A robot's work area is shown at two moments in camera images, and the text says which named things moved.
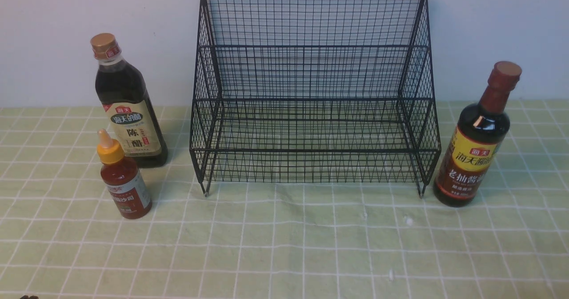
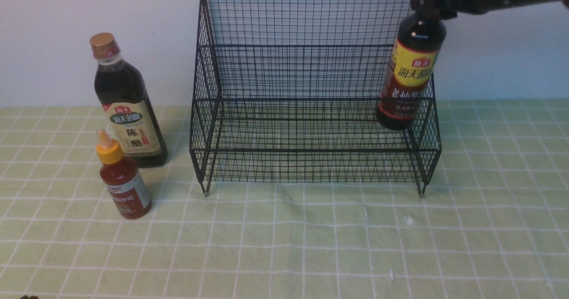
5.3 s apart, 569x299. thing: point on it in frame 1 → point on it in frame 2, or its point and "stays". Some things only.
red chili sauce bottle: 127,189 stays
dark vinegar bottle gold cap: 131,117 stays
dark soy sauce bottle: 482,131 → 420,41
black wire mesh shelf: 314,87 stays
